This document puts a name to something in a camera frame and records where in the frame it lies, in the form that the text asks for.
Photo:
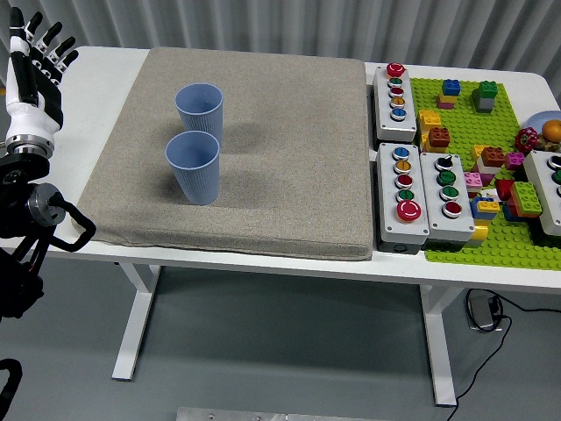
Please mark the brown toy food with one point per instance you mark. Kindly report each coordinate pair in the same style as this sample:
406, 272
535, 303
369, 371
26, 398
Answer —
548, 142

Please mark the grey five-button control box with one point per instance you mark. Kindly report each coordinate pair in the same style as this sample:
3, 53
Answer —
385, 125

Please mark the light pink toy block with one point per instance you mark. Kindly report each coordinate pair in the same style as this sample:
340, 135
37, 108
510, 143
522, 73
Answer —
473, 180

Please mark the orange white yellow block stack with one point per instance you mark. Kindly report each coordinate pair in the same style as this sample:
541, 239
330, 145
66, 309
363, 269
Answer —
492, 155

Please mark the brown toy block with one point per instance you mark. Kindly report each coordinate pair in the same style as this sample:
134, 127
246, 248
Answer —
438, 138

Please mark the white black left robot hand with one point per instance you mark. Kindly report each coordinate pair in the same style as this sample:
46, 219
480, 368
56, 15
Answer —
30, 120

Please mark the grey power adapter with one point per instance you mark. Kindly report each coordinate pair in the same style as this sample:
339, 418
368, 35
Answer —
480, 311

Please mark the light blue plate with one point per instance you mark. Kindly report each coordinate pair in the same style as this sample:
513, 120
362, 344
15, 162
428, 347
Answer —
537, 119

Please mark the grey box black selector switch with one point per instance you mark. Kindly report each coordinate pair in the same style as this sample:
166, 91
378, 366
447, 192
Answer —
438, 228

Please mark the blue ribbed cup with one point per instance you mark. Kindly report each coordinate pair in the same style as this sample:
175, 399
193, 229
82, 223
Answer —
197, 184
203, 114

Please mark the red toy block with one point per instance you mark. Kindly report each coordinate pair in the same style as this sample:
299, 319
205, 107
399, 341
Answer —
504, 189

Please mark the grey button box dark base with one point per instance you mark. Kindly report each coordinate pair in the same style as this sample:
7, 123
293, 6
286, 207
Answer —
541, 193

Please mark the yellow cylinder block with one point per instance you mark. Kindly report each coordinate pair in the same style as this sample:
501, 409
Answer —
478, 232

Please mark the grey box large red button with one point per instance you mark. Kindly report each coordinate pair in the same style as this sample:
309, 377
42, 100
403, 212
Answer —
390, 232

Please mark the green grey block stack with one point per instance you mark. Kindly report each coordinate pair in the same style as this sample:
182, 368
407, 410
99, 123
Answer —
484, 103

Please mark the orange toy fruit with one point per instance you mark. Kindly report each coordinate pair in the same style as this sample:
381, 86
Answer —
552, 129

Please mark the blue yellow pink block stack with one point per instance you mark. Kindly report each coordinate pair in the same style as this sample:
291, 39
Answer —
450, 87

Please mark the green studded baseplate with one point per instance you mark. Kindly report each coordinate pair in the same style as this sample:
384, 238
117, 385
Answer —
464, 127

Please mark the blue orange block stack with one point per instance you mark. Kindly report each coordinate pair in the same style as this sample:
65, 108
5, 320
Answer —
510, 212

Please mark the grey-brown cushion mat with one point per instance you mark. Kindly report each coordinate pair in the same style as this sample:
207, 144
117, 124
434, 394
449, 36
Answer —
285, 175

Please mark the magenta toy block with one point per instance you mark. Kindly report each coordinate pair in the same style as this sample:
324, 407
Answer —
513, 161

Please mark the lime green toy block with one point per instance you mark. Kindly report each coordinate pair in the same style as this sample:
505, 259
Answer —
526, 198

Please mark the red toy flower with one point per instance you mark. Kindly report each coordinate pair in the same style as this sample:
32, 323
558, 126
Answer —
526, 140

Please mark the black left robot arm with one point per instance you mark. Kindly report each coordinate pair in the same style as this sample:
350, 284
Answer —
17, 175

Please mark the white table leg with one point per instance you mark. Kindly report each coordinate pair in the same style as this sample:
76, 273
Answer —
131, 333
440, 351

